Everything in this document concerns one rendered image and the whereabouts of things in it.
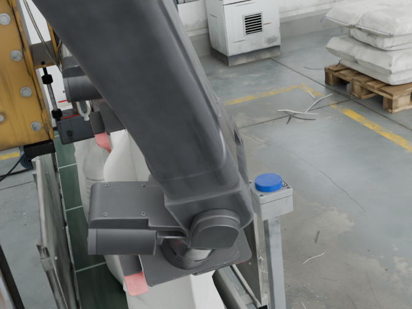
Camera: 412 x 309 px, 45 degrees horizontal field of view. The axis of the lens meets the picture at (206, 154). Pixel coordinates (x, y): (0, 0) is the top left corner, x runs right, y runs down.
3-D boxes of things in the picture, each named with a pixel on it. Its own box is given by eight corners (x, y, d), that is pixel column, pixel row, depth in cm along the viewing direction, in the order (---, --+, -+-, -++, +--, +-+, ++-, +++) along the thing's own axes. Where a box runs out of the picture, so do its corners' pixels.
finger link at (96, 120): (94, 140, 96) (87, 108, 88) (130, 131, 97) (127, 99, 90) (102, 168, 92) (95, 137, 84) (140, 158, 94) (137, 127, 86)
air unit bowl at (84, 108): (94, 115, 96) (86, 84, 94) (78, 119, 96) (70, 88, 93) (92, 110, 99) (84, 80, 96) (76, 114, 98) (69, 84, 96)
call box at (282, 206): (294, 211, 111) (293, 188, 109) (261, 221, 109) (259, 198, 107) (278, 195, 118) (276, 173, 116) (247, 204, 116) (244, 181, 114)
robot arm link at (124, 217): (245, 225, 36) (234, 130, 41) (82, 222, 34) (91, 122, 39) (216, 284, 46) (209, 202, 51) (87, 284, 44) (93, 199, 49)
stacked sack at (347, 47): (429, 47, 379) (430, 27, 372) (356, 66, 359) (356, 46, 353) (390, 37, 415) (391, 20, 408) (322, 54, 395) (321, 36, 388)
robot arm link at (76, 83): (135, 37, 72) (129, 13, 78) (53, 46, 70) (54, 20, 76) (143, 106, 79) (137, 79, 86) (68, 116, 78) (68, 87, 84)
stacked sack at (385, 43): (441, 45, 338) (443, 25, 332) (383, 56, 332) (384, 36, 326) (387, 27, 397) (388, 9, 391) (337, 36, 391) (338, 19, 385)
